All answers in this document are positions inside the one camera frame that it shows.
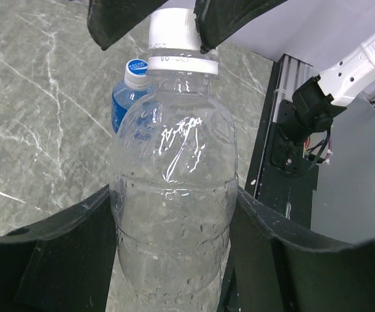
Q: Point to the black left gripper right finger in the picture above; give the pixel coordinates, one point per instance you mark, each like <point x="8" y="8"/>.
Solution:
<point x="276" y="264"/>

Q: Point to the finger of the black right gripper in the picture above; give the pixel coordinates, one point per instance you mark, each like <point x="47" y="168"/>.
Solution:
<point x="217" y="20"/>
<point x="110" y="20"/>

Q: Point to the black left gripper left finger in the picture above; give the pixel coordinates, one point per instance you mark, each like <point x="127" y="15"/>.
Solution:
<point x="61" y="263"/>

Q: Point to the white clear bottle cap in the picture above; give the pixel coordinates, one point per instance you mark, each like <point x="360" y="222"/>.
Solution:
<point x="173" y="28"/>

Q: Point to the blue label Pocari bottle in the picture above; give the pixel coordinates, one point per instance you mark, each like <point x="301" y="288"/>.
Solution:
<point x="133" y="86"/>

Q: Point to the clear plastic bottle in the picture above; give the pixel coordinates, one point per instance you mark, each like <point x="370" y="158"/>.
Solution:
<point x="174" y="186"/>

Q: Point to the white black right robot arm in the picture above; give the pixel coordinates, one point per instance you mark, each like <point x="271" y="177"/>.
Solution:
<point x="339" y="36"/>

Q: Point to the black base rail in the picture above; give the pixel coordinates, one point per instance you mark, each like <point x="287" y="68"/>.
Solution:
<point x="279" y="176"/>

